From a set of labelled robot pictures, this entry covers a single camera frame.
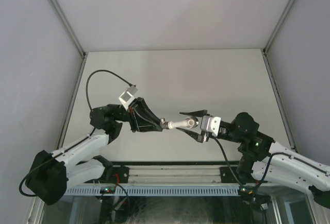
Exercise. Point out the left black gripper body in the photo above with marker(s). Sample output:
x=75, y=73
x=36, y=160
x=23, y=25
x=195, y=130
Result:
x=131, y=113

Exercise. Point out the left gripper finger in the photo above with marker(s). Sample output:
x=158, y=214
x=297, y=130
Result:
x=149, y=128
x=146, y=112

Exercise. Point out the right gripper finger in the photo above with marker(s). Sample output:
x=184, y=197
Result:
x=197, y=137
x=199, y=113

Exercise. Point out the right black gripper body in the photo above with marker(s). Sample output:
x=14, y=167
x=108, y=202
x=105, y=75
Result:
x=205, y=134

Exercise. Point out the white plastic water faucet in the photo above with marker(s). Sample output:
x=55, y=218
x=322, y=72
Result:
x=188, y=123

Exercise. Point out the silver threaded pipe fitting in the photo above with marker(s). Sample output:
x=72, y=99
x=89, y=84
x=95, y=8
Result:
x=164, y=124

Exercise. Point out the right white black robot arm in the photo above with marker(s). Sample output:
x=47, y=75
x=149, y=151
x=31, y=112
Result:
x=263, y=158

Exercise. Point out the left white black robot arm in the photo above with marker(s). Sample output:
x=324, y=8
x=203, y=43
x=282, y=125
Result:
x=52, y=173

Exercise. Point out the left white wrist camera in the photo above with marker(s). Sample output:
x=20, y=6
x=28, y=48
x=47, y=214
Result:
x=127, y=97

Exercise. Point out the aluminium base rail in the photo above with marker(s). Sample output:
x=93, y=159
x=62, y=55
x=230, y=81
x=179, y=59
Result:
x=170, y=175

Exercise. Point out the grey slotted cable duct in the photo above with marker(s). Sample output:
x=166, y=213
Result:
x=158, y=190

